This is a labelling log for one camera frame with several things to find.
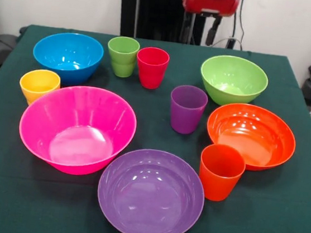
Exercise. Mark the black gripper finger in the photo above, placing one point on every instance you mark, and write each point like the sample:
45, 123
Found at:
187, 27
210, 37

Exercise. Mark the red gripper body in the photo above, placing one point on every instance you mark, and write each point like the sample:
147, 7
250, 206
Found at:
210, 3

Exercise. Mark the green bowl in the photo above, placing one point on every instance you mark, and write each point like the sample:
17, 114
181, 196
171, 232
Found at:
233, 74

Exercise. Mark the black plug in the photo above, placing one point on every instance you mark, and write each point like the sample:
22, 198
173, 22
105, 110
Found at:
231, 43

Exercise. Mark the red cup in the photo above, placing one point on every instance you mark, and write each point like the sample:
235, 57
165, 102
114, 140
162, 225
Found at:
151, 71

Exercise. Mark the green cup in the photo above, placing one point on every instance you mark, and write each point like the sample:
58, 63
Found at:
123, 45
122, 70

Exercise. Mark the purple cup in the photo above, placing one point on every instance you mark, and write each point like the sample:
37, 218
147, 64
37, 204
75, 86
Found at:
186, 117

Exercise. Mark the orange bowl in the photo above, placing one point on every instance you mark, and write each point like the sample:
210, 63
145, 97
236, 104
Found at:
251, 136

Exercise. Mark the blue bowl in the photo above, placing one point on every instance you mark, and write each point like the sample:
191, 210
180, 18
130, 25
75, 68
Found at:
67, 53

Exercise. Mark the orange cup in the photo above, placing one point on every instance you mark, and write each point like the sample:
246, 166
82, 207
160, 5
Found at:
218, 180

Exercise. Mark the pink bowl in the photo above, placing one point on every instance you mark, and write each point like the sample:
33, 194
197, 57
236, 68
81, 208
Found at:
78, 130

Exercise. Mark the yellow cup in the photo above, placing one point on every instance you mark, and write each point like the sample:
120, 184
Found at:
35, 83

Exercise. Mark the purple bowl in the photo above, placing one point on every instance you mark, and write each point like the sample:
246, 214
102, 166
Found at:
149, 197

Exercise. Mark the black equipment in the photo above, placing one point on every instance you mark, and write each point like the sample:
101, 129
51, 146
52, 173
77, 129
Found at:
3, 43

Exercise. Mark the dark green tablecloth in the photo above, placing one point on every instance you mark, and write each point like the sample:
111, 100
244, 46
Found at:
259, 218

